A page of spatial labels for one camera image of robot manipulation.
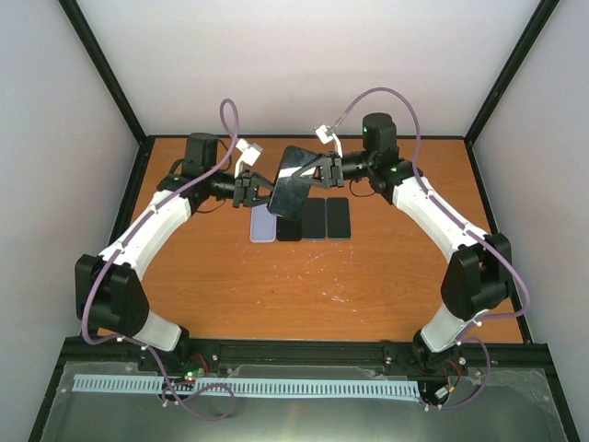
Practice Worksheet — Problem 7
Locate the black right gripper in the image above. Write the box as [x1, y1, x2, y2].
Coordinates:
[292, 150, 375, 189]

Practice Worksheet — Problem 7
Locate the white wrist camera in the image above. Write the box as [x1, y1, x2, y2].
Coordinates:
[234, 138, 263, 178]
[315, 124, 343, 157]

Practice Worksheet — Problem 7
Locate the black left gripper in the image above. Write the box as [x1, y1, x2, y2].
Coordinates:
[204, 168, 283, 207]

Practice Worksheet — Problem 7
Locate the black phone case with ring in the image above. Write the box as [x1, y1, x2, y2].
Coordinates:
[276, 217, 303, 242]

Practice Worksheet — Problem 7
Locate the phone with lilac case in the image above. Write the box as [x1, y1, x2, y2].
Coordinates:
[326, 197, 351, 239]

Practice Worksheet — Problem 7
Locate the light blue cable duct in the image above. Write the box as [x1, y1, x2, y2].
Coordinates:
[71, 374, 420, 401]

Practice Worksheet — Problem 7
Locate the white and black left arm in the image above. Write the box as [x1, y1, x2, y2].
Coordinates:
[75, 133, 273, 371]

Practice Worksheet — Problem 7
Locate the black right frame post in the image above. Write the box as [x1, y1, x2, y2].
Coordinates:
[464, 0, 560, 148]

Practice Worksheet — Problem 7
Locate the black left frame post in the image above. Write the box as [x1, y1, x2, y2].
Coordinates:
[58, 0, 147, 145]

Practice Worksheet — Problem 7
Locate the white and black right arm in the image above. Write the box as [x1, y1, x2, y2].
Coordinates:
[294, 112, 514, 373]

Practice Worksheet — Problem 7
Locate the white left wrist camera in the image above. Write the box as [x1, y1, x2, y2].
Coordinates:
[234, 138, 263, 178]

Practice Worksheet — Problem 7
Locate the black frame post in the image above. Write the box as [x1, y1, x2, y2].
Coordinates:
[464, 0, 560, 148]
[58, 0, 147, 145]

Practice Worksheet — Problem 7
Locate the lilac phone case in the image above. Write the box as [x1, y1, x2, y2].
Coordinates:
[249, 204, 276, 243]

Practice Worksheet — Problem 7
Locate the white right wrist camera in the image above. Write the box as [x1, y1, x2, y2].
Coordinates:
[315, 124, 343, 157]

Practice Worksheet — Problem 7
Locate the black frame rail base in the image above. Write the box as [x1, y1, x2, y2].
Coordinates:
[58, 337, 556, 379]

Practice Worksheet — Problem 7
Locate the teal phone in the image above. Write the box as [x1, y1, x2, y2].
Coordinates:
[302, 198, 327, 240]

